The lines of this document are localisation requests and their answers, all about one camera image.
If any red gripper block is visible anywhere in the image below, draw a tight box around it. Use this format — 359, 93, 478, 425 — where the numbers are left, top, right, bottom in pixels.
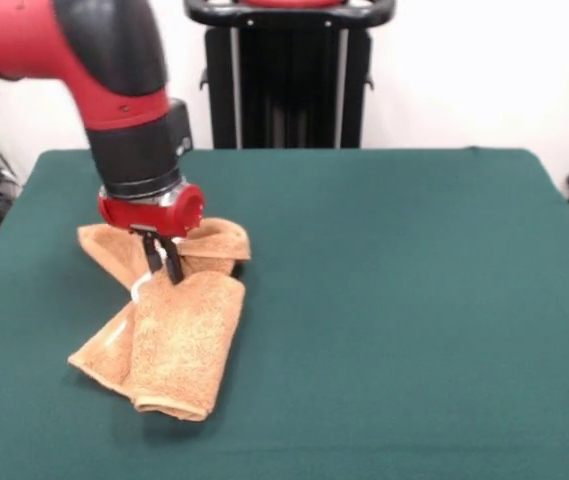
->
96, 183, 207, 286

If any tan terry towel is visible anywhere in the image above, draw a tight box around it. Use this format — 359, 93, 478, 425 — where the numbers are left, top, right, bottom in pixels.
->
67, 217, 253, 422

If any dark green table cloth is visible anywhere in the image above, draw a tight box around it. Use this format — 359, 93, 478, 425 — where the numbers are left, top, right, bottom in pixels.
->
0, 146, 569, 480

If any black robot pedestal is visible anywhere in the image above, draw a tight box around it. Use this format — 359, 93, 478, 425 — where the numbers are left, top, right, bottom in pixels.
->
182, 0, 396, 150

